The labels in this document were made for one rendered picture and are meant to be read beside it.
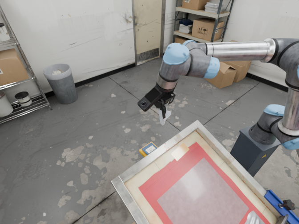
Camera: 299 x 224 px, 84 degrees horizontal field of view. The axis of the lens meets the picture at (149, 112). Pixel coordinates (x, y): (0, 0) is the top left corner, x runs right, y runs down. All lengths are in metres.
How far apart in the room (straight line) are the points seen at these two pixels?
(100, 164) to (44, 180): 0.69
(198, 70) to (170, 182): 0.53
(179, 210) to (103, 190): 1.53
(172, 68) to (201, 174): 0.58
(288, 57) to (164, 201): 0.75
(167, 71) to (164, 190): 0.53
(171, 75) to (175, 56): 0.07
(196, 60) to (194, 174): 0.56
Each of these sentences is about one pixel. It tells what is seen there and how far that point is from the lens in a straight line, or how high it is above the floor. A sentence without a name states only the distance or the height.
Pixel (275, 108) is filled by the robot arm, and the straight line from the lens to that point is 1.16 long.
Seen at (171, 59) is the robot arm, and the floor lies 1.80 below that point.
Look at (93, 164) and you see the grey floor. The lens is 2.49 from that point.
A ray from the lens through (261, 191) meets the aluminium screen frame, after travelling 1.06.
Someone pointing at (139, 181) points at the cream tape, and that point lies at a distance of 0.82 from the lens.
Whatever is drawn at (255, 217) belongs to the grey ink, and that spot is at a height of 1.15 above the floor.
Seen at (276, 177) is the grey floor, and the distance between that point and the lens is 2.79.
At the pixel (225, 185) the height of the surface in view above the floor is 1.19.
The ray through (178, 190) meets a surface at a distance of 0.86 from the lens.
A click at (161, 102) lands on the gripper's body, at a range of 0.68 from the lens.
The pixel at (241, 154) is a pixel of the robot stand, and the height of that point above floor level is 1.03.
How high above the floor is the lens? 2.02
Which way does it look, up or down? 41 degrees down
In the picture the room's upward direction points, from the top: straight up
